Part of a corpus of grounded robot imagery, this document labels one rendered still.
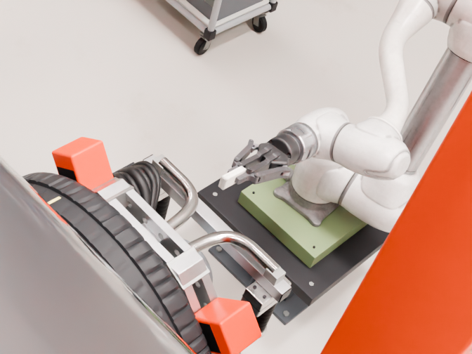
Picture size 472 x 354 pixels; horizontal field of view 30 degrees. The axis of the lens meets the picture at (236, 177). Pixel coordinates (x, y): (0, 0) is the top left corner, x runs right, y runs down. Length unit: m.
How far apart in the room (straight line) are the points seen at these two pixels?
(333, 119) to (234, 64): 1.62
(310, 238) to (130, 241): 1.25
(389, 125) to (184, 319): 0.80
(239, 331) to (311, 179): 1.16
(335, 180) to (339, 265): 0.29
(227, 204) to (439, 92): 0.75
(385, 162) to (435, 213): 0.97
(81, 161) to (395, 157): 0.74
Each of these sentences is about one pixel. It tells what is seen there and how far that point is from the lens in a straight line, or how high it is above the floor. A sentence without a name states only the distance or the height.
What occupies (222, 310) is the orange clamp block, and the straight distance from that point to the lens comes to 1.52.
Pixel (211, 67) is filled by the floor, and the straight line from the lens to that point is 3.63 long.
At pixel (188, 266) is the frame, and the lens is 1.54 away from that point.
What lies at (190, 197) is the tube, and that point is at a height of 1.01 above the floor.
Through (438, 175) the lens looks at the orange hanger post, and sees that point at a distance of 1.01.
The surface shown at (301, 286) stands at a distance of 2.62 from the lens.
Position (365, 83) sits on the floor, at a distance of 3.82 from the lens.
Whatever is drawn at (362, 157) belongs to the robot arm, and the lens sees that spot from 2.02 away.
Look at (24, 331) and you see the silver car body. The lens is 0.51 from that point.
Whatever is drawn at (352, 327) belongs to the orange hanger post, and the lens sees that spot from 1.25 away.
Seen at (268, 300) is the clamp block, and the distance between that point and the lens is 1.75.
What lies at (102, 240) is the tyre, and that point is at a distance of 1.47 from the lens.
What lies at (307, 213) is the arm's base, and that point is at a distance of 2.70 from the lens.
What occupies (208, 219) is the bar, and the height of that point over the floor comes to 0.98.
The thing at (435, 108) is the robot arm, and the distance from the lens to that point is 2.45.
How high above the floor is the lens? 2.36
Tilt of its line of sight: 47 degrees down
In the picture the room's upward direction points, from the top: 19 degrees clockwise
